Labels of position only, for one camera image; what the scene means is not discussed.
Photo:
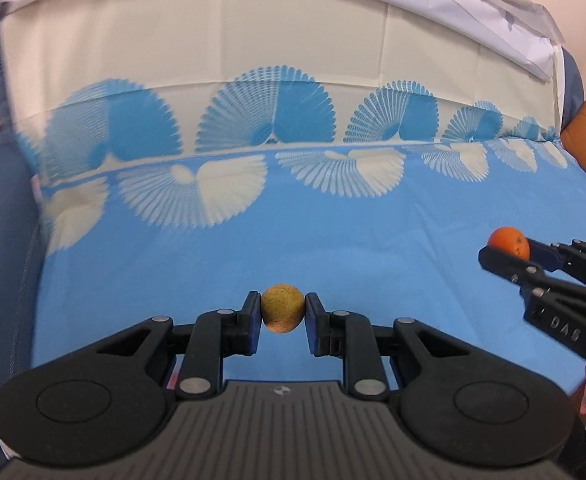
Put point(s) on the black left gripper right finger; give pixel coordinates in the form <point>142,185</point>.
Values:
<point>361,346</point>

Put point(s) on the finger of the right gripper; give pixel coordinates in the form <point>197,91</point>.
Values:
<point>551,257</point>
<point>524,273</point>

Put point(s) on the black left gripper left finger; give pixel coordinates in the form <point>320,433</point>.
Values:
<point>212,338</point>

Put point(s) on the small orange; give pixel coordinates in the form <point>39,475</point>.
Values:
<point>511,241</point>

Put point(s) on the small tan round fruit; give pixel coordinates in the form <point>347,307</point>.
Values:
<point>282,308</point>

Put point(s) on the blue patterned sofa cloth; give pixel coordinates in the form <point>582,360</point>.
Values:
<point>382,213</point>

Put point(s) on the white grey cloth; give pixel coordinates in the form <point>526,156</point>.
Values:
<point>465,51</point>

